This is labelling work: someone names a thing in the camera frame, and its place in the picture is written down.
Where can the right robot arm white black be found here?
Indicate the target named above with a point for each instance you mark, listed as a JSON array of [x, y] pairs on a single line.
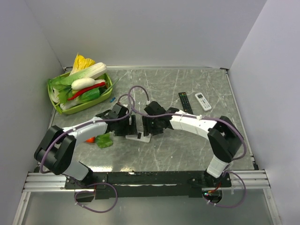
[[223, 136]]

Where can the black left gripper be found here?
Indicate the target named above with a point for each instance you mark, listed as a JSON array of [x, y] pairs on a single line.
[[130, 129]]

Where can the red white remote control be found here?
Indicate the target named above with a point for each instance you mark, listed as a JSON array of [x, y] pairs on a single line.
[[139, 137]]

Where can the aluminium frame rail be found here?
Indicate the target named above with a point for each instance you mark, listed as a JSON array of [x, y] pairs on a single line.
[[44, 202]]

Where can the black TV remote control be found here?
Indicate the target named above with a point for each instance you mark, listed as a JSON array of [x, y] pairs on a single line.
[[185, 102]]

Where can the green leafy vegetable toy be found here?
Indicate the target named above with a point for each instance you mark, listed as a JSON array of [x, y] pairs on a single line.
[[62, 87]]

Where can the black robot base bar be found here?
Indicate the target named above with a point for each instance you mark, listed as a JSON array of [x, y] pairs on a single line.
[[150, 184]]

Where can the napa cabbage toy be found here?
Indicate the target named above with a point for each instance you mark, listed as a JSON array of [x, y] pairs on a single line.
[[86, 68]]

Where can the orange carrot toy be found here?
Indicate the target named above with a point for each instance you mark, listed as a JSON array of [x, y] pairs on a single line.
[[102, 141]]

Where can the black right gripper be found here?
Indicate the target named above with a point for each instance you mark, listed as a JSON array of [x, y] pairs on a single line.
[[148, 128]]

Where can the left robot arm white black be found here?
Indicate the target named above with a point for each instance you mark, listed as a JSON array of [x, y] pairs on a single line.
[[55, 152]]

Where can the white air conditioner remote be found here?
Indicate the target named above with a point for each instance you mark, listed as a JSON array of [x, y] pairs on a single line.
[[203, 102]]

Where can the white radish toy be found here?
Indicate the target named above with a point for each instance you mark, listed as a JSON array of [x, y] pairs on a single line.
[[82, 83]]

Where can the red chili pepper toy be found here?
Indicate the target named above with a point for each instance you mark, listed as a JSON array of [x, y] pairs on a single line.
[[79, 93]]

